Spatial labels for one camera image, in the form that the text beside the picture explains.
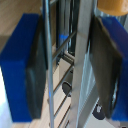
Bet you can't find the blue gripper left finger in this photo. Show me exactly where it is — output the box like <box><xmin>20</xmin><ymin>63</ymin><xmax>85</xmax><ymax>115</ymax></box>
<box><xmin>0</xmin><ymin>12</ymin><xmax>48</xmax><ymax>124</ymax></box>

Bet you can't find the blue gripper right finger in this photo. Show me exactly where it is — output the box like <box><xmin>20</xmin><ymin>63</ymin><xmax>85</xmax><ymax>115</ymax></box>
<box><xmin>89</xmin><ymin>15</ymin><xmax>128</xmax><ymax>122</ymax></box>

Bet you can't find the metal wire rack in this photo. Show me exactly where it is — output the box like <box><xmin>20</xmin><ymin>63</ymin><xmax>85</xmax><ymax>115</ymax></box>
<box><xmin>40</xmin><ymin>0</ymin><xmax>114</xmax><ymax>128</ymax></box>

